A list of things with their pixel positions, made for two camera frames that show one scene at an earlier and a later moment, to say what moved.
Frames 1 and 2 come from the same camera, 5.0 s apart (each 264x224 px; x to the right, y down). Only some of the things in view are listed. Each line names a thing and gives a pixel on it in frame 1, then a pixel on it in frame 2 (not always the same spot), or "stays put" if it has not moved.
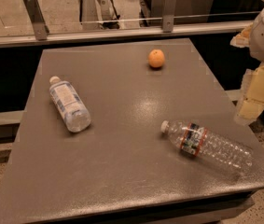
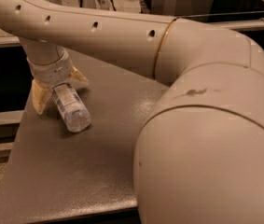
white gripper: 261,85 to 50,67
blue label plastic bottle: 69,105 stays put
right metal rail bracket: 169,7 stays put
